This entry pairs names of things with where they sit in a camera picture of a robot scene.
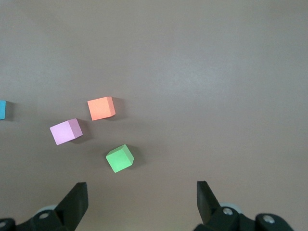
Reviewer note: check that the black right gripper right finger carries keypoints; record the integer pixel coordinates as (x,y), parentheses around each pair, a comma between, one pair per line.
(209,209)

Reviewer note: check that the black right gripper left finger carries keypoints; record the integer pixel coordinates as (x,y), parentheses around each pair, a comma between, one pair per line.
(69,207)

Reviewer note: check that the dark pink foam cube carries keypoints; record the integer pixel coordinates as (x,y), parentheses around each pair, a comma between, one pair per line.
(63,132)

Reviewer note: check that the orange foam cube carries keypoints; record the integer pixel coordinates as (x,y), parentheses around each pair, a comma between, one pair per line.
(99,109)

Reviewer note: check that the teal blue foam cube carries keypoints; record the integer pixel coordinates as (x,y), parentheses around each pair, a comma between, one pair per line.
(2,109)

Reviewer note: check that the green foam cube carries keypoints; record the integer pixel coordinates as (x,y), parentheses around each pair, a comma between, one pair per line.
(118,160)

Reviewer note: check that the brown table cover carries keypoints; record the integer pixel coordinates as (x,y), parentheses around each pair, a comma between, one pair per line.
(192,84)

